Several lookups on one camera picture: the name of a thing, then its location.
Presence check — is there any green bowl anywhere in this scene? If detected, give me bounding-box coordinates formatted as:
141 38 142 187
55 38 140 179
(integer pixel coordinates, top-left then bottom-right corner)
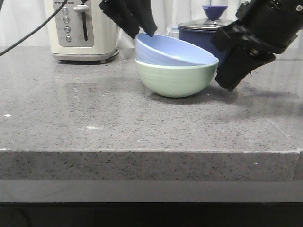
135 58 219 98

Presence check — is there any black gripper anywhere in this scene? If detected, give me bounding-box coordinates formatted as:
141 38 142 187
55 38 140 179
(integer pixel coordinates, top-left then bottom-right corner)
211 0 303 91

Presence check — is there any glass pot lid blue knob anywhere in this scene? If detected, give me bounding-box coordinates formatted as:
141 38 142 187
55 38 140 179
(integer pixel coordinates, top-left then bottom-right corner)
178 5 233 31

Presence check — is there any clear plastic container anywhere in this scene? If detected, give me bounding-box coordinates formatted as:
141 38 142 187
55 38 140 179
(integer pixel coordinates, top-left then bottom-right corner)
166 25 179 39

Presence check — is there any white curtain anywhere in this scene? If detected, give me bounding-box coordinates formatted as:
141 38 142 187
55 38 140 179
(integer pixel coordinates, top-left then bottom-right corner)
0 0 303 50

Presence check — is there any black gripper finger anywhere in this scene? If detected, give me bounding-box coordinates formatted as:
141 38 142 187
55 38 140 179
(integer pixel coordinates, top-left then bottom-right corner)
99 0 139 39
125 0 158 36

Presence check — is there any cream toaster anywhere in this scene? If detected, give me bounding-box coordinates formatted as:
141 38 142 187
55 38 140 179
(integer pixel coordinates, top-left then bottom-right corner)
44 0 119 62

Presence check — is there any black cable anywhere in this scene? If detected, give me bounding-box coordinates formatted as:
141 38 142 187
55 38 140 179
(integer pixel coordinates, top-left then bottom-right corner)
0 0 68 57

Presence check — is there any blue saucepan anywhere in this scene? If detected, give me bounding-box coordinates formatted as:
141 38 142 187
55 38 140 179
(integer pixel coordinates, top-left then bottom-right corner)
178 25 227 68

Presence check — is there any blue bowl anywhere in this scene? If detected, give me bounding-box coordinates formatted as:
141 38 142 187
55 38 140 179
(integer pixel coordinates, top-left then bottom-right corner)
135 33 219 66

